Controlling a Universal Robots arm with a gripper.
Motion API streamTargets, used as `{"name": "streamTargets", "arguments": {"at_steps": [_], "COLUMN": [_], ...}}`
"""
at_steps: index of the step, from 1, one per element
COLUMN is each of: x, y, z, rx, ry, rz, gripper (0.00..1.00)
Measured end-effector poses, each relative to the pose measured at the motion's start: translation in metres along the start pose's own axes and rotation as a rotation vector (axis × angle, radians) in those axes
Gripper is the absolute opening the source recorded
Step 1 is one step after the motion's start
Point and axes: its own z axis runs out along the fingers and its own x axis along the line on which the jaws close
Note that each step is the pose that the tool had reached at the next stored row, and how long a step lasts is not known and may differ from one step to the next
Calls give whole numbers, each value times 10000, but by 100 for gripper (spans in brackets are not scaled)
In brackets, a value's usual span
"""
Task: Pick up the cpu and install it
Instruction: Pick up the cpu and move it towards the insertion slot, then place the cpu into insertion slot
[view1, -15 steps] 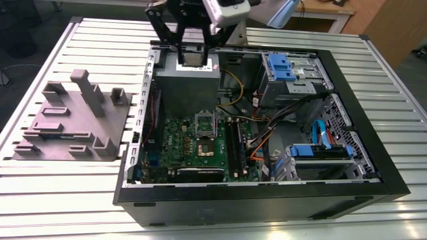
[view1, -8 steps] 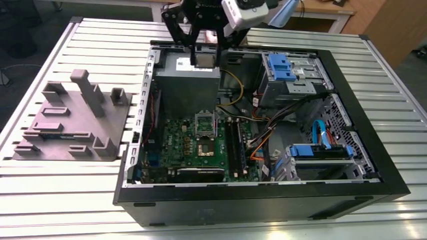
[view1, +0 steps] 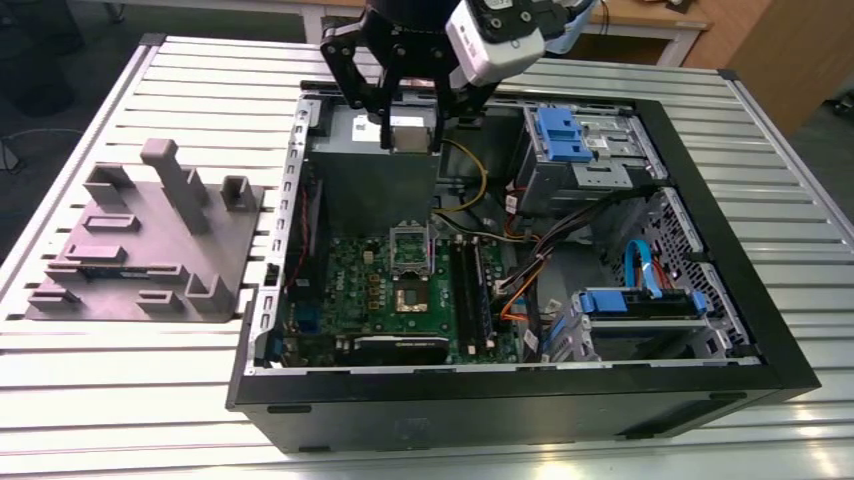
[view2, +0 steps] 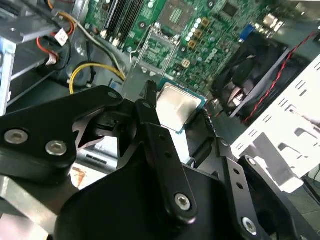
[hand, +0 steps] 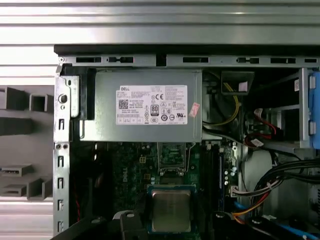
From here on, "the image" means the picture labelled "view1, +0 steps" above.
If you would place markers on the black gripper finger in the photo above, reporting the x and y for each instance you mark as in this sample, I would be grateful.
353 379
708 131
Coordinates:
347 65
467 100

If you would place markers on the silver CPU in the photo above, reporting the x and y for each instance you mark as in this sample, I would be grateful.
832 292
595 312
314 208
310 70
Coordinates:
410 139

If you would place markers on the CPU socket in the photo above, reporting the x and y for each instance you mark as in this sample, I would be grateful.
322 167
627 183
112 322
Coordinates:
411 299

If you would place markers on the blue plastic drive carrier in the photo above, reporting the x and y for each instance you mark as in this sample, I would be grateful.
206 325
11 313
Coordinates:
561 135

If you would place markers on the grey power supply unit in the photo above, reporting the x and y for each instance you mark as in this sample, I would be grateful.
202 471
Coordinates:
374 185

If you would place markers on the grey metal drive cage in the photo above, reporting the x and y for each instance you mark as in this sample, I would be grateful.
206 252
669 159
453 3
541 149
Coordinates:
601 177

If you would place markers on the black RAM slot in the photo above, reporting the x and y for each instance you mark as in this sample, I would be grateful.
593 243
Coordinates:
469 290
478 290
461 290

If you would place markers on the green motherboard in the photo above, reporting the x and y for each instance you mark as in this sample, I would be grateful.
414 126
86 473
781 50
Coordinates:
354 280

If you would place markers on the hard disk in blue carrier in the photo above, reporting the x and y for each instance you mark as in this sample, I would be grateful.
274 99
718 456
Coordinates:
603 302

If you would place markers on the grey parts rack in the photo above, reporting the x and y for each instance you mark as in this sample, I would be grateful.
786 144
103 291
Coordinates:
167 260

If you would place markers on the wooden cabinet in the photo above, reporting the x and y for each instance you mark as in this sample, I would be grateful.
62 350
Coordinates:
788 60

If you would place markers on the black graphics card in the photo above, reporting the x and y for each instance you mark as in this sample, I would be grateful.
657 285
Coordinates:
401 350

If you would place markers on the grey metal disk bay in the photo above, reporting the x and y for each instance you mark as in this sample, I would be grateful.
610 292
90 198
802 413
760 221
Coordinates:
647 325

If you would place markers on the RAM stick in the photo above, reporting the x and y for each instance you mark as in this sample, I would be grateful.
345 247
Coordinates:
114 274

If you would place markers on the black PC case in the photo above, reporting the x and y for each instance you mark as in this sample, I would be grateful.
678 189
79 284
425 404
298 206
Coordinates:
467 415

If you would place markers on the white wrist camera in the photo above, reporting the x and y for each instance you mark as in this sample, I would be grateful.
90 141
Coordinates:
494 55

